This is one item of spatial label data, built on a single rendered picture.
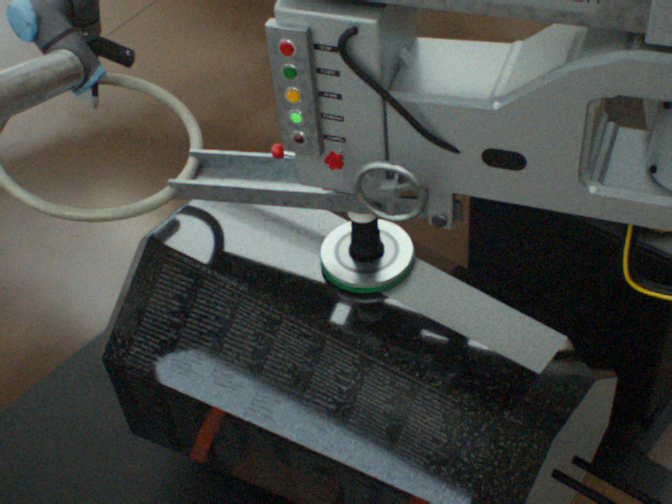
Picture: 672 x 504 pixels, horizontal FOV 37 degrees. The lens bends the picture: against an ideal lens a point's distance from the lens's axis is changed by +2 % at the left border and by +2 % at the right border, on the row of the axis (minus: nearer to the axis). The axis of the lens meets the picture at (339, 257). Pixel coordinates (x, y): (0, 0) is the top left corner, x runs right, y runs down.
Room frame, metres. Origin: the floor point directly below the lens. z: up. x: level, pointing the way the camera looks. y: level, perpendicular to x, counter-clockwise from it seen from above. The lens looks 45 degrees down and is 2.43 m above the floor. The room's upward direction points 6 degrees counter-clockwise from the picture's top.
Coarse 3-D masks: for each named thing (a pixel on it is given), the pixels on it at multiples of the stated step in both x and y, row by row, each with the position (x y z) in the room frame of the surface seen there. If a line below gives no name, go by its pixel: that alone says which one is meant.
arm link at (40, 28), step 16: (16, 0) 1.95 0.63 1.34; (32, 0) 1.95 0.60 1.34; (48, 0) 1.97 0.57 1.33; (64, 0) 1.99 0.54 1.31; (16, 16) 1.93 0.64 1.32; (32, 16) 1.92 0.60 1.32; (48, 16) 1.94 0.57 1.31; (64, 16) 1.96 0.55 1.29; (16, 32) 1.94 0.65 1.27; (32, 32) 1.91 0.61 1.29; (48, 32) 1.91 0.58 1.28
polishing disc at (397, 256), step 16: (384, 224) 1.67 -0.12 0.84; (336, 240) 1.63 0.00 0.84; (384, 240) 1.61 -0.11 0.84; (400, 240) 1.61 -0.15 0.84; (336, 256) 1.58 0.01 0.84; (384, 256) 1.56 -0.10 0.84; (400, 256) 1.56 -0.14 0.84; (336, 272) 1.53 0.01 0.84; (352, 272) 1.52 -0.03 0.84; (368, 272) 1.52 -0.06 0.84; (384, 272) 1.51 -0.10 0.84; (400, 272) 1.51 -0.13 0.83
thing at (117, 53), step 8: (96, 40) 2.08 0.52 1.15; (104, 40) 2.09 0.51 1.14; (96, 48) 2.06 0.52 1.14; (104, 48) 2.07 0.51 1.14; (112, 48) 2.08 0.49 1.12; (120, 48) 2.09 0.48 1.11; (104, 56) 2.06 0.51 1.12; (112, 56) 2.06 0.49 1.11; (120, 56) 2.07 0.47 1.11; (128, 56) 2.08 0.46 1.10; (120, 64) 2.07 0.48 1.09; (128, 64) 2.07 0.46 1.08
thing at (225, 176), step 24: (216, 168) 1.79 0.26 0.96; (240, 168) 1.77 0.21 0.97; (264, 168) 1.74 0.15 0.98; (288, 168) 1.72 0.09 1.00; (192, 192) 1.70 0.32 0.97; (216, 192) 1.67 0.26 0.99; (240, 192) 1.64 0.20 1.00; (264, 192) 1.62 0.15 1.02; (288, 192) 1.60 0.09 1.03; (312, 192) 1.57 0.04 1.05; (336, 192) 1.55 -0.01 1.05; (432, 216) 1.43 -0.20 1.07; (456, 216) 1.44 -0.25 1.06
